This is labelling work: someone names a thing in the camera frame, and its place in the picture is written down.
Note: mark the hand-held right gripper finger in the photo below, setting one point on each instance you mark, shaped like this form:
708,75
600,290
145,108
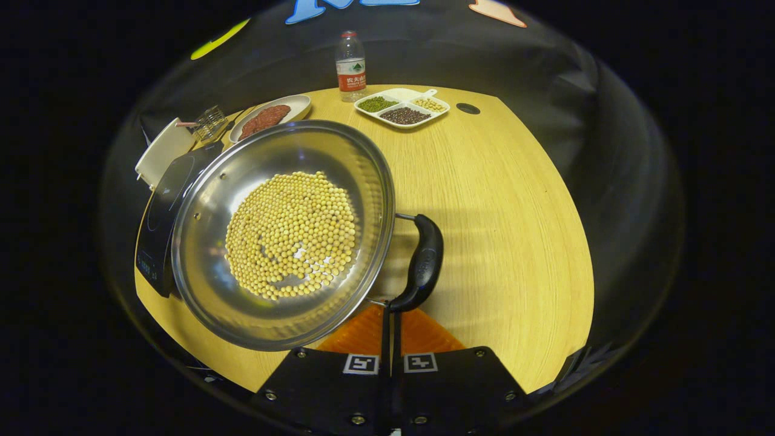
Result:
385,345
396,345

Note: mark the pile of yellow soybeans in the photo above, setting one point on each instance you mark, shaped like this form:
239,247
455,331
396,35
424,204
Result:
290,236

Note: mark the black induction cooktop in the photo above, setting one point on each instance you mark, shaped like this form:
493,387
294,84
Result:
160,212

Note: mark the pile of dark red beans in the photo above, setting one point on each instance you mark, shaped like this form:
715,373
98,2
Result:
404,115

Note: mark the pile of green mung beans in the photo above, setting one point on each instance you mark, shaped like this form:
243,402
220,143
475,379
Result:
377,104

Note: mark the pile of pale beans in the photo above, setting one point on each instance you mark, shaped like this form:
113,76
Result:
428,105

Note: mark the black table grommet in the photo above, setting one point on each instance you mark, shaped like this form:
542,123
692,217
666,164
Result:
467,108

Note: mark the white divided dish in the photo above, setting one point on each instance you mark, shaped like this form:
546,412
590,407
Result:
401,95

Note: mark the white round plate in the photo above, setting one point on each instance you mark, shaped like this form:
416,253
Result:
298,108

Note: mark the red meat slice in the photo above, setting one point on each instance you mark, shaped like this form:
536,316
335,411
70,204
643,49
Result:
254,127
277,113

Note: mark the clear plastic water bottle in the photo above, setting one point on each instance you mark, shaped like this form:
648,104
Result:
351,72

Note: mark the white toaster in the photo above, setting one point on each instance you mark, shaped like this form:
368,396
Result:
160,151

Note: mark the red striped stick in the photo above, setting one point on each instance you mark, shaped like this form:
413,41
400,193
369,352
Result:
186,124

